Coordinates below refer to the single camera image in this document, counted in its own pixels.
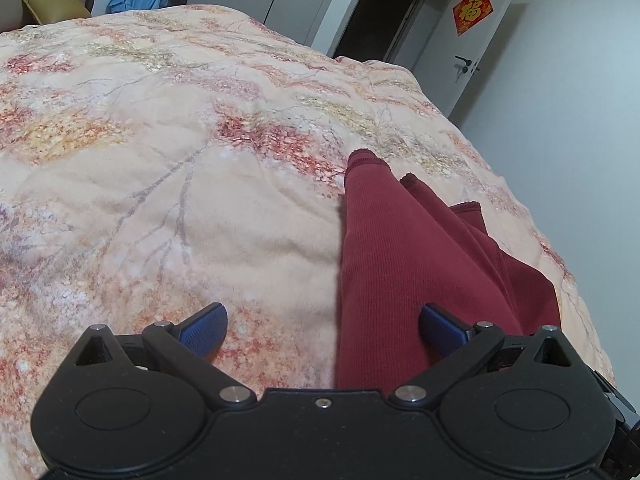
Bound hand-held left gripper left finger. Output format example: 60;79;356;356
74;302;258;411

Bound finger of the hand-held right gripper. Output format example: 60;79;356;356
594;369;640;480

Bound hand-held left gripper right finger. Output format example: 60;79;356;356
389;303;577;409

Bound dark red knit pants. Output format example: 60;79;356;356
334;148;561;391

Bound floral peach bedspread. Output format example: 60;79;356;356
0;4;617;480

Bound white room door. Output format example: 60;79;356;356
414;0;522;122

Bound red diamond door poster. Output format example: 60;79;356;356
452;0;494;37

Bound olive green pillow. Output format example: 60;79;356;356
21;0;92;26

